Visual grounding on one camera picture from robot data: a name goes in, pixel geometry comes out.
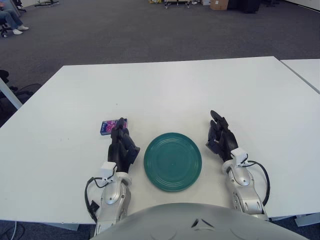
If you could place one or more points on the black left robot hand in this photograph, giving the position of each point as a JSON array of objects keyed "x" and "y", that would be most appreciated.
[{"x": 121, "y": 150}]

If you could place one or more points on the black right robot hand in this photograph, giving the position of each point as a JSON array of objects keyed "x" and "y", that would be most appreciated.
[{"x": 226, "y": 142}]

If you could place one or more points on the purple gum pack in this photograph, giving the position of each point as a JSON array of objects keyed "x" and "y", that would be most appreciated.
[{"x": 107, "y": 126}]

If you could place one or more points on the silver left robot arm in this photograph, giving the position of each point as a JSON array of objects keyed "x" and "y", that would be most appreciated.
[{"x": 113, "y": 195}]

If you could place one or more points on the green round plate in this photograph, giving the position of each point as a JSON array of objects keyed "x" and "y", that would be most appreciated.
[{"x": 172, "y": 162}]

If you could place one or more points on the silver robot torso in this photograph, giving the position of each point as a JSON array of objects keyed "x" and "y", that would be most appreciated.
[{"x": 175, "y": 225}]

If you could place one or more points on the white table leg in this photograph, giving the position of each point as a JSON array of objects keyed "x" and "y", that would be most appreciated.
[{"x": 10, "y": 93}]

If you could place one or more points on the brown cardboard box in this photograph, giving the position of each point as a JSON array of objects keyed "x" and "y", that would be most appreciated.
[{"x": 218, "y": 4}]

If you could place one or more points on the black cabinet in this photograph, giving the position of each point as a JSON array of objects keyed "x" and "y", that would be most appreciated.
[{"x": 246, "y": 5}]

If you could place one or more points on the wheeled metal cart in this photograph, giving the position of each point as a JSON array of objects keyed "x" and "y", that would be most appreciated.
[{"x": 180, "y": 3}]

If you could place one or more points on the black floor rack base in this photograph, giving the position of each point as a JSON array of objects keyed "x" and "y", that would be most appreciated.
[{"x": 47, "y": 3}]

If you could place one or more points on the seated person in jeans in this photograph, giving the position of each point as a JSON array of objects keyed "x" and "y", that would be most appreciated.
[{"x": 11, "y": 18}]

